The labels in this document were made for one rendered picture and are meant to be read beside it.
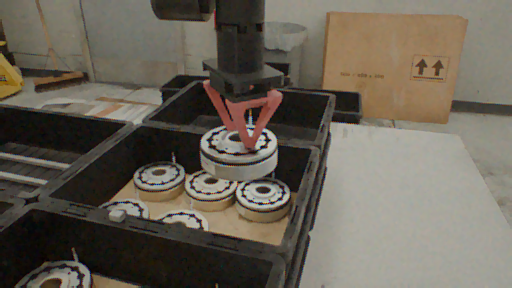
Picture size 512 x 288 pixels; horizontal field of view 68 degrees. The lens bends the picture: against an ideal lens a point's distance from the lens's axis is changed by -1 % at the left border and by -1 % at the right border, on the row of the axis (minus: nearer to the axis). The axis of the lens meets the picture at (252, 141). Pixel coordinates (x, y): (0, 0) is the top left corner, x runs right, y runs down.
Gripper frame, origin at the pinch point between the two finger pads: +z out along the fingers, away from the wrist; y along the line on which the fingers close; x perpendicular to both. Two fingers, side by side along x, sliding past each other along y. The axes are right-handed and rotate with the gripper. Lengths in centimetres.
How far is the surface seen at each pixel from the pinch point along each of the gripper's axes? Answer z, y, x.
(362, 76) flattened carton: 72, -179, 200
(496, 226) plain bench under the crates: 35, 7, 62
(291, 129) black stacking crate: 22, -36, 33
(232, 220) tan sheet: 22.1, -9.1, 2.6
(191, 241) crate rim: 12.2, 3.4, -9.2
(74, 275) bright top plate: 19.0, -5.2, -24.0
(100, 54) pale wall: 74, -362, 24
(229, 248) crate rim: 12.3, 6.7, -5.2
